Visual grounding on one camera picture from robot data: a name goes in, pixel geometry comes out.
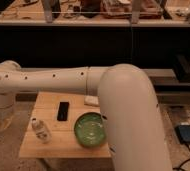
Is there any dark equipment box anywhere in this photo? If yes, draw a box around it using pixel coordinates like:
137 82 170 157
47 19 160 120
173 55 190 83

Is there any green bowl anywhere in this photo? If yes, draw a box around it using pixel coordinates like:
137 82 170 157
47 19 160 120
74 112 106 148

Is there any wooden table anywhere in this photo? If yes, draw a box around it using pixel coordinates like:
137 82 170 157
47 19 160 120
18 91 113 171

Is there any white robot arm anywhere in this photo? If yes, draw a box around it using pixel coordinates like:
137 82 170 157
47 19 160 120
0 60 172 171

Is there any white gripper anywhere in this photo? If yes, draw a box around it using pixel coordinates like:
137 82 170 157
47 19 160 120
0 107 14 131

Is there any black foot pedal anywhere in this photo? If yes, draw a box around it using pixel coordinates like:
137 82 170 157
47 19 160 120
175 125 190 144

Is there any long background workbench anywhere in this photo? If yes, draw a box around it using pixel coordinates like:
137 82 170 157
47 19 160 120
0 0 190 74

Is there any white plastic bottle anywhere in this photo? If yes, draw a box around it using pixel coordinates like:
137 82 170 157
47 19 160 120
31 118 51 143

